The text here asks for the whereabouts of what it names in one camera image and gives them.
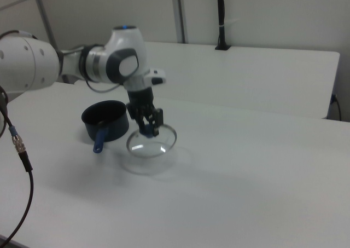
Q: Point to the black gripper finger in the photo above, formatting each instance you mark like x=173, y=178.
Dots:
x=142, y=124
x=158, y=119

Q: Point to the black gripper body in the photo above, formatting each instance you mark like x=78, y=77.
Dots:
x=140, y=97

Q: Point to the glass lid with blue knob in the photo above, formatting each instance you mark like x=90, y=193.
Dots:
x=149, y=146

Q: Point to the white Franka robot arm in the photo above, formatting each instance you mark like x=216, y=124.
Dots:
x=24, y=64

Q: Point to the dark blue saucepan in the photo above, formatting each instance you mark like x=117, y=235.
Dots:
x=117, y=122

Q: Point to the white table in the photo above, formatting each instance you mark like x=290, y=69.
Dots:
x=246, y=75

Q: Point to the black pole with clamp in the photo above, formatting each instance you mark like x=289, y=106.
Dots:
x=221, y=12

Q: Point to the wide aluminium frame post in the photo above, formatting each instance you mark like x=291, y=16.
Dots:
x=179, y=12

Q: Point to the thin aluminium frame post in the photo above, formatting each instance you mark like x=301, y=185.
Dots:
x=45, y=15

